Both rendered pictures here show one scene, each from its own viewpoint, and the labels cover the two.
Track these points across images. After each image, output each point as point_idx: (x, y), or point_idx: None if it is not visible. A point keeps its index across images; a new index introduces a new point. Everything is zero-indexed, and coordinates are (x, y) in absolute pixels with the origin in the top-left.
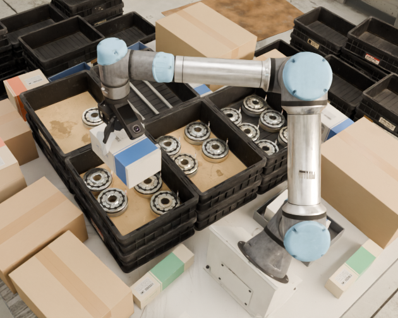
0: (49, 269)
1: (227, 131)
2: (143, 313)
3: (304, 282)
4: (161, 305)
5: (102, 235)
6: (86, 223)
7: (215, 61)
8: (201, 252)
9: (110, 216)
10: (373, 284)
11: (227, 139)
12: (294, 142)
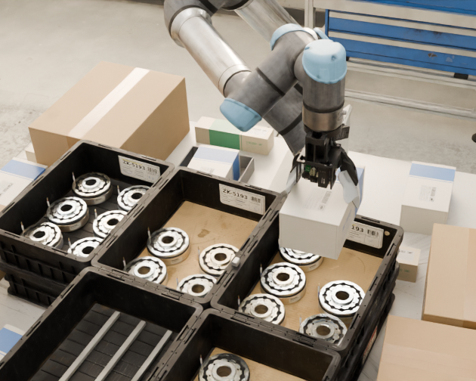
0: None
1: (138, 227)
2: (420, 262)
3: (274, 168)
4: None
5: (375, 329)
6: (363, 379)
7: (219, 44)
8: None
9: None
10: None
11: (142, 234)
12: (274, 6)
